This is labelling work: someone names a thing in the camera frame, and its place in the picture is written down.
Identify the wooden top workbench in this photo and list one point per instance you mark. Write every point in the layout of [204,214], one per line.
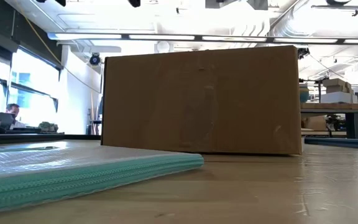
[334,106]

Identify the brown cardboard carton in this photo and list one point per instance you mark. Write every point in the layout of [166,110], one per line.
[336,85]
[314,123]

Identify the small potted plant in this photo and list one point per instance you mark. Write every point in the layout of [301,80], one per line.
[48,126]

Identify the brown cardboard box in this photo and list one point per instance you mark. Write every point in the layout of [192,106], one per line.
[197,102]

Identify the round black wall camera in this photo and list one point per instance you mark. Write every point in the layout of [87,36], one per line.
[94,58]

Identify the blue striped round pot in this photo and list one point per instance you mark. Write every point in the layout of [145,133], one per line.
[304,95]

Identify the long blue beam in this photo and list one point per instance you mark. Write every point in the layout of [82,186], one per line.
[346,143]

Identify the person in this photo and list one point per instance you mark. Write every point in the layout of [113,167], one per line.
[14,115]

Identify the white flat box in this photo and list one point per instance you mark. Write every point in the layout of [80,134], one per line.
[337,97]

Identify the black aluminium table frame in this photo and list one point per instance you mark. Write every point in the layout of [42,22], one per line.
[26,137]

